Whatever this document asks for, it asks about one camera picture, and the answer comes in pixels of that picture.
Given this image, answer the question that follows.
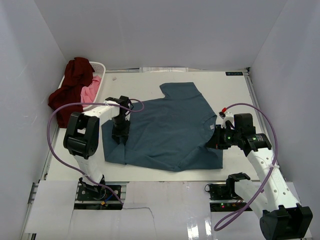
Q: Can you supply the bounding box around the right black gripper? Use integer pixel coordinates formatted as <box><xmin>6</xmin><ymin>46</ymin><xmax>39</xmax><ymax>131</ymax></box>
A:
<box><xmin>206</xmin><ymin>124</ymin><xmax>241</xmax><ymax>150</ymax></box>

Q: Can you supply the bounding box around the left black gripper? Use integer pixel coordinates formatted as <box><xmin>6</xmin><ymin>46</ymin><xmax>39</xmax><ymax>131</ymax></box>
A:
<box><xmin>111</xmin><ymin>115</ymin><xmax>131</xmax><ymax>144</ymax></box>

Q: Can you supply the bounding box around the teal blue t shirt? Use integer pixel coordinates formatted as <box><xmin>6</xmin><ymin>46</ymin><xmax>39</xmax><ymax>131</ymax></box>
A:
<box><xmin>101</xmin><ymin>82</ymin><xmax>223</xmax><ymax>172</ymax></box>

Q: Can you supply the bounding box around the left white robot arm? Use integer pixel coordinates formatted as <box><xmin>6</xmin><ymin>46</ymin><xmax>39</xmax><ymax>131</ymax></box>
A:
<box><xmin>63</xmin><ymin>95</ymin><xmax>133</xmax><ymax>200</ymax></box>

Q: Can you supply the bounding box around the dark label sticker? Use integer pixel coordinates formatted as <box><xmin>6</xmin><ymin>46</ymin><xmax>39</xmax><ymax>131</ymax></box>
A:
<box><xmin>225</xmin><ymin>71</ymin><xmax>244</xmax><ymax>76</ymax></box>

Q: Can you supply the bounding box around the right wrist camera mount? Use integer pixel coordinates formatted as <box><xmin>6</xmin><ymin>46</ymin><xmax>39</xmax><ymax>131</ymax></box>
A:
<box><xmin>219</xmin><ymin>108</ymin><xmax>234</xmax><ymax>129</ymax></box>

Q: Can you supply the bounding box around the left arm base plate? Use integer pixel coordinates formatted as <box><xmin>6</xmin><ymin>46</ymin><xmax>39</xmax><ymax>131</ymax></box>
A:
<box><xmin>74</xmin><ymin>183</ymin><xmax>123</xmax><ymax>211</ymax></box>

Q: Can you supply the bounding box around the pink t shirt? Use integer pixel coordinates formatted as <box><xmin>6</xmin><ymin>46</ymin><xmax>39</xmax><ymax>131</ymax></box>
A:
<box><xmin>80</xmin><ymin>75</ymin><xmax>102</xmax><ymax>103</ymax></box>

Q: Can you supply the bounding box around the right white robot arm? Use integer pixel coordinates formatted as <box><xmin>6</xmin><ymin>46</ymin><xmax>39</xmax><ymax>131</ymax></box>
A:
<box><xmin>206</xmin><ymin>110</ymin><xmax>313</xmax><ymax>240</ymax></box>

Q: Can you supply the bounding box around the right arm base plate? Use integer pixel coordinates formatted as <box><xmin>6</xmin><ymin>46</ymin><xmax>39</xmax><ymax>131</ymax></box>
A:
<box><xmin>204</xmin><ymin>183</ymin><xmax>246</xmax><ymax>213</ymax></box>

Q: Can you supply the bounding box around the dark red t shirt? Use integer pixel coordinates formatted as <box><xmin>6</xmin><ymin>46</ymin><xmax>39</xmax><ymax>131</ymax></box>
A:
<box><xmin>47</xmin><ymin>56</ymin><xmax>95</xmax><ymax>129</ymax></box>

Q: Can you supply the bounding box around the paper sheet at back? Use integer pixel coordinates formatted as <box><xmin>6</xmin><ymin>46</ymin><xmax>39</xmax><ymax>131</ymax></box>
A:
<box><xmin>139</xmin><ymin>67</ymin><xmax>189</xmax><ymax>73</ymax></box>

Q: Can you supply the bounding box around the white plastic laundry basket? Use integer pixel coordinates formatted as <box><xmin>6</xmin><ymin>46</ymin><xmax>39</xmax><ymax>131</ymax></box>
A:
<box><xmin>51</xmin><ymin>57</ymin><xmax>102</xmax><ymax>113</ymax></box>

